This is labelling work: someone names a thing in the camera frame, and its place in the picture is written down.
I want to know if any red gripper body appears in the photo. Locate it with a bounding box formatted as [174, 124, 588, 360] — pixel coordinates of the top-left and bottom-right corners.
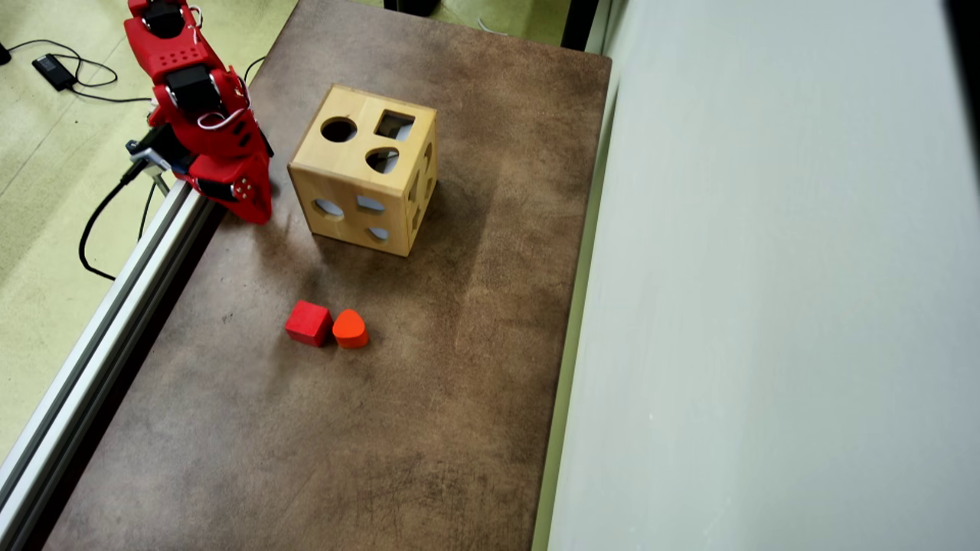
[172, 107, 271, 202]

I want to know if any red fixed gripper finger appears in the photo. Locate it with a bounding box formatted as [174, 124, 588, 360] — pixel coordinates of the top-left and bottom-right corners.
[256, 153, 274, 225]

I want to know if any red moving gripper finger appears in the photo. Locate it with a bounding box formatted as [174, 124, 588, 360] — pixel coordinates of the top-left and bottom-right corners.
[230, 176, 266, 223]

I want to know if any red wooden cube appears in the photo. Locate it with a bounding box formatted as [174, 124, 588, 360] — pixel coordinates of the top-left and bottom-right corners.
[285, 300, 334, 347]

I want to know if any wooden shape sorter box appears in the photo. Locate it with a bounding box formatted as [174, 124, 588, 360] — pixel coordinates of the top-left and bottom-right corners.
[288, 84, 439, 258]

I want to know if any blue clamp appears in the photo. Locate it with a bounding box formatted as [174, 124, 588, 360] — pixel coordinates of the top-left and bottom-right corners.
[126, 139, 171, 197]

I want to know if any orange rounded triangle block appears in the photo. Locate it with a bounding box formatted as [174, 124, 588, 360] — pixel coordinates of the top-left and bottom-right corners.
[332, 308, 370, 350]

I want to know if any black power adapter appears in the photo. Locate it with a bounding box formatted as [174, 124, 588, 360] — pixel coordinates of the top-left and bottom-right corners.
[32, 54, 77, 91]

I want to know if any black object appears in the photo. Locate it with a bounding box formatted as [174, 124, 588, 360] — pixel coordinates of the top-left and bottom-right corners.
[383, 0, 443, 18]

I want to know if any brown table mat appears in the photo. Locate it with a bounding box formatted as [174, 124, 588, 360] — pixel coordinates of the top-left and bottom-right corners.
[42, 0, 613, 551]

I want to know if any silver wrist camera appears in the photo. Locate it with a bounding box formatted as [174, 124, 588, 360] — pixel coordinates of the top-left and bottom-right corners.
[126, 126, 188, 178]

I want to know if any thick black camera cable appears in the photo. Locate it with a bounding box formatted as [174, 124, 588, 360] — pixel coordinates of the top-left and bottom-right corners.
[78, 159, 150, 282]

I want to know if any aluminium profile rail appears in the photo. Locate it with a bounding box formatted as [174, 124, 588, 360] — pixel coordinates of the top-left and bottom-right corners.
[0, 180, 223, 551]

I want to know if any thin black floor cable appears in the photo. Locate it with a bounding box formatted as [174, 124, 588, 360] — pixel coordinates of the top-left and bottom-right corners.
[6, 38, 154, 104]

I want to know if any dark post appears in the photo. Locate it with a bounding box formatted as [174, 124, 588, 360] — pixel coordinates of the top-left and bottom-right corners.
[561, 0, 599, 53]

